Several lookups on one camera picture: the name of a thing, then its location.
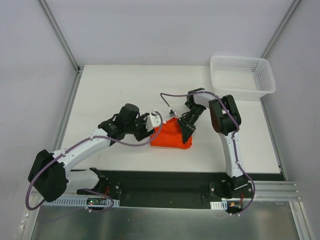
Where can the left aluminium frame post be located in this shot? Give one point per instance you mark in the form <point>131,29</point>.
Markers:
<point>59,34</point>

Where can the right white cable duct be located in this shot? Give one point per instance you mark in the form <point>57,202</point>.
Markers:
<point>219,205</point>

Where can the right aluminium frame post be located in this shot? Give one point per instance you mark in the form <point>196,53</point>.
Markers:
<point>290,12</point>

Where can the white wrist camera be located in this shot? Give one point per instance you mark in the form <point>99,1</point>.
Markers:
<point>153,120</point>
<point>173,113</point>

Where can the left white cable duct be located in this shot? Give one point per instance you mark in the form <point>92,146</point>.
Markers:
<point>76,201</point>

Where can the orange t shirt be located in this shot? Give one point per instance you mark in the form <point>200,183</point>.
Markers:
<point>170,136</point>

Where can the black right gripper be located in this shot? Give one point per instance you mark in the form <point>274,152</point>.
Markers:
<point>187,125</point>

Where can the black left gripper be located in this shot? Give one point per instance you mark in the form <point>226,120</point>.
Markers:
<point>143,127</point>

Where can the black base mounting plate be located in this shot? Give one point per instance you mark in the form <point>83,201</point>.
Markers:
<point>106,176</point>

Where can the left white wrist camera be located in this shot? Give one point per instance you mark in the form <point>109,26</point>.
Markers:
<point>153,120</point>

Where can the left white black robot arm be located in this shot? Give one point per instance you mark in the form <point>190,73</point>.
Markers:
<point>52,172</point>

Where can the white cable duct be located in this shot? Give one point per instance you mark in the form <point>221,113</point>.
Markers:
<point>76,201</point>
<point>219,205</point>

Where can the white plastic basket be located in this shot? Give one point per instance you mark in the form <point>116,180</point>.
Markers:
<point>245,78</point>

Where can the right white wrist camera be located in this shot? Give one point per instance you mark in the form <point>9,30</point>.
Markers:
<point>173,113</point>

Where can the aluminium frame post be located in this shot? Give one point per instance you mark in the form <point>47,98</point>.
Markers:
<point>290,12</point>
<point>59,34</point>

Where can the aluminium front rail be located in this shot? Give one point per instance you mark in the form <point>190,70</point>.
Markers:
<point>275,191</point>

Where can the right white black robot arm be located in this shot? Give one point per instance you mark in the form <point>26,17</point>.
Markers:
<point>226,121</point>

